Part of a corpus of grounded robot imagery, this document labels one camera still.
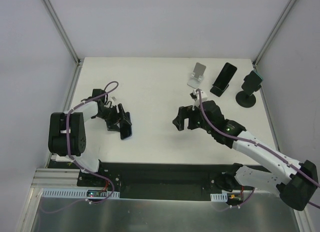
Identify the aluminium frame post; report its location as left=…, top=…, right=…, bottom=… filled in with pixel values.
left=42, top=0, right=82, bottom=66
left=251, top=0, right=298, bottom=69

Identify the right white cable duct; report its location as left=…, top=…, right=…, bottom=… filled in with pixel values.
left=210, top=193, right=228, bottom=203

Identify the right aluminium frame post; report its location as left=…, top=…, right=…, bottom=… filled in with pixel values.
left=251, top=0, right=298, bottom=69

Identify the left white cable duct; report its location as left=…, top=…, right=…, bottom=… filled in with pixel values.
left=42, top=188, right=120, bottom=200

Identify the left aluminium frame post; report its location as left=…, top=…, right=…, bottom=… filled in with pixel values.
left=42, top=0, right=82, bottom=66

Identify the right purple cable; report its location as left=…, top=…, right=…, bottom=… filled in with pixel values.
left=194, top=88, right=320, bottom=209

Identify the black round phone stand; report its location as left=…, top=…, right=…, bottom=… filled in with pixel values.
left=235, top=76, right=256, bottom=108

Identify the white cable duct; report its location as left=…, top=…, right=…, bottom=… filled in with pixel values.
left=210, top=193, right=228, bottom=203
left=42, top=188, right=120, bottom=200

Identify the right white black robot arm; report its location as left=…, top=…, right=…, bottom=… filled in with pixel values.
left=172, top=101, right=320, bottom=211

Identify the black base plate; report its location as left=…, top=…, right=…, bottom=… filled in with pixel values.
left=47, top=160, right=256, bottom=201

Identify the silver phone stand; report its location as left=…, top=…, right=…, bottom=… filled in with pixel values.
left=187, top=62, right=207, bottom=89

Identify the dark blue phone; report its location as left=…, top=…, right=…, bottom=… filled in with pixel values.
left=119, top=123, right=132, bottom=140

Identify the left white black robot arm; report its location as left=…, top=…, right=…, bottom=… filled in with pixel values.
left=48, top=89, right=132, bottom=187

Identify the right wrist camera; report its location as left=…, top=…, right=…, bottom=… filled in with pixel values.
left=190, top=89, right=208, bottom=107

